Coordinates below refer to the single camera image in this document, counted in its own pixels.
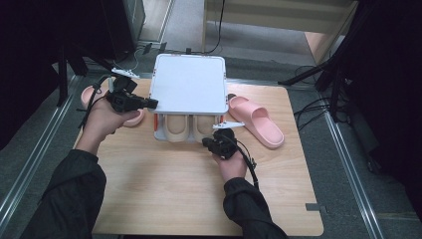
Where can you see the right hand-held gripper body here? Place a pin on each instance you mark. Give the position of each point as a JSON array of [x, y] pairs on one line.
[[225, 147]]

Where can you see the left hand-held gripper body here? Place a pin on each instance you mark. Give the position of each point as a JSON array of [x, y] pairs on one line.
[[124, 99]]

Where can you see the pink slipper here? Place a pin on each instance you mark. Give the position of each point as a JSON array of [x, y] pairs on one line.
[[87, 96], [262, 129]]

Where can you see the white shoe rack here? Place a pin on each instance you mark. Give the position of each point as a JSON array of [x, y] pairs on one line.
[[189, 83]]

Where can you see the person's right hand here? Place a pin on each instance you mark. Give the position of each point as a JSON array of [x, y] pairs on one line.
[[234, 169]]

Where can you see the person's left hand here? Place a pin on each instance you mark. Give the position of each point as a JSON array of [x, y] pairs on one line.
[[99, 122]]

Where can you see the dark round disc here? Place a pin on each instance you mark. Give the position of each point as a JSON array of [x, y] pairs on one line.
[[231, 96]]

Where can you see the small black plug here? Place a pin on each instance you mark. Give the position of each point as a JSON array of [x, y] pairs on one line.
[[147, 48]]

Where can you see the black metal stand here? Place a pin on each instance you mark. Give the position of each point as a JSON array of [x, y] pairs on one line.
[[63, 83]]

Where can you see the dark cabinet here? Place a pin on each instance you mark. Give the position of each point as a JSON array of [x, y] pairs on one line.
[[116, 26]]

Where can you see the grey tape strip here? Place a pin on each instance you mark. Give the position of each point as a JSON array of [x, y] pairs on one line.
[[312, 206]]

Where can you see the black curtain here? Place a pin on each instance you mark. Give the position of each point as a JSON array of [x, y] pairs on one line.
[[398, 83], [26, 49]]

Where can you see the black tripod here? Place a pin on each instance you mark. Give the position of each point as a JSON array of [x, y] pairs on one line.
[[335, 86]]

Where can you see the metal floor rail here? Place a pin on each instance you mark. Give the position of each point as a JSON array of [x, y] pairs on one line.
[[348, 166], [39, 149]]

